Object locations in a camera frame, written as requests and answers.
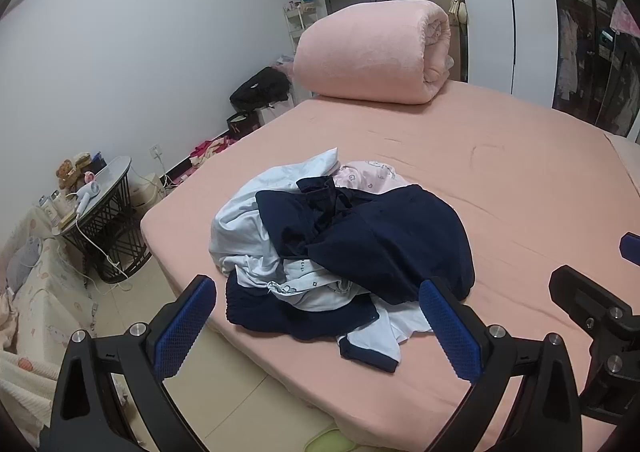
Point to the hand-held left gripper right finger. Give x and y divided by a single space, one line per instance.
450 332

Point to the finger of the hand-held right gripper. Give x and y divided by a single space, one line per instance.
575 292
631 248

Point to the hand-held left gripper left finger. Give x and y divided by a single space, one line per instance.
185 327

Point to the navy shorts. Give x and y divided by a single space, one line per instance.
400 242

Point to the pink clothes heap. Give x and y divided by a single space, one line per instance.
210 149

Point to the pile of pastel clothes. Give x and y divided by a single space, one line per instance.
360 174

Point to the light blue shirt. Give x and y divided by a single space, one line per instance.
235 227

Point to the white printed garment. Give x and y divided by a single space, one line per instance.
310 282

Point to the bed with pink sheet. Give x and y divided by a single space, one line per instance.
500 182

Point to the white small appliance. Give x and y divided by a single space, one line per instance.
145 192

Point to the cream printed crib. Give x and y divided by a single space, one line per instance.
45 292

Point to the white hair dryer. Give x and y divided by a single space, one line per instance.
87 192

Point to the round black side table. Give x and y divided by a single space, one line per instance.
117 172

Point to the brown plush bear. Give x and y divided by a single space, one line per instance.
65 172

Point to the black paper bag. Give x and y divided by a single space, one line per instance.
242 124

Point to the dark glass wardrobe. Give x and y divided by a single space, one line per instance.
575 32

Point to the black backpack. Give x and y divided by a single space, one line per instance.
260 87

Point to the white wardrobe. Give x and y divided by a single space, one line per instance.
500 32

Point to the rolled pink quilt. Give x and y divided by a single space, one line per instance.
360 57

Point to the cream hanging bag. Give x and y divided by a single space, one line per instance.
460 7

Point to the white shelf rack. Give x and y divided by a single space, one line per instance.
297 24

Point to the white wall socket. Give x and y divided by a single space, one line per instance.
157 152

